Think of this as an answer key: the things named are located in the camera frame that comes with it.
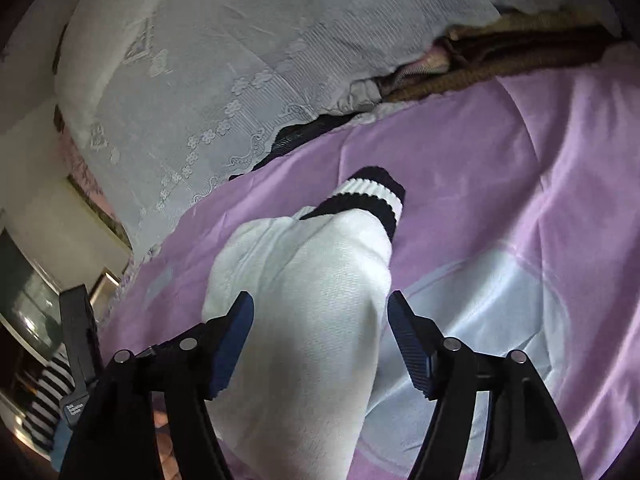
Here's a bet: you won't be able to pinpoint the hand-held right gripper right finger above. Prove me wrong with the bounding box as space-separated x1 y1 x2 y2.
386 289 583 480

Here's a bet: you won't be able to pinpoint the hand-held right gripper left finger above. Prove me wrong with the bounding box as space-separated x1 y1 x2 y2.
59 290 255 480

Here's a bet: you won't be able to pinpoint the white sweater with black stripes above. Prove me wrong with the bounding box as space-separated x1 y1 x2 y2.
201 166 407 480

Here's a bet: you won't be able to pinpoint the person's left forearm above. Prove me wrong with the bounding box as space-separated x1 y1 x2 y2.
22 347 73 453

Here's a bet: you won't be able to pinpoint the dark glass window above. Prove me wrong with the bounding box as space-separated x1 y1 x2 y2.
0 227 66 356

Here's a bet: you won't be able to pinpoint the blue jeans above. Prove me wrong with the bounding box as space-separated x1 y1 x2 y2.
50 417 73 468

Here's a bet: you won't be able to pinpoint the pink floral panel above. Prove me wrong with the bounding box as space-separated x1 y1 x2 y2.
52 105 133 248

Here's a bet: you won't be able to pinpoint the purple bedsheet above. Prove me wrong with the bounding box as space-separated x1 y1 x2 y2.
100 42 640 480

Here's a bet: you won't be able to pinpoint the dark cloth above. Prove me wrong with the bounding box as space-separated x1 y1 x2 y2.
252 112 361 171

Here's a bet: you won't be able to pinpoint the grey cloth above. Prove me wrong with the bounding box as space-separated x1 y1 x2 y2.
345 77 386 111

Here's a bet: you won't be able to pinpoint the pink floral cloth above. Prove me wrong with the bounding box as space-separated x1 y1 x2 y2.
400 45 453 78

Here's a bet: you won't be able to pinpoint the white lace cloth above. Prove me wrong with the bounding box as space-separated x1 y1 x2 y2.
52 0 566 256

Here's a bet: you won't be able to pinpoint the brown woven mat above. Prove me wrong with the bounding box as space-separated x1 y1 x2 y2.
385 7 623 106

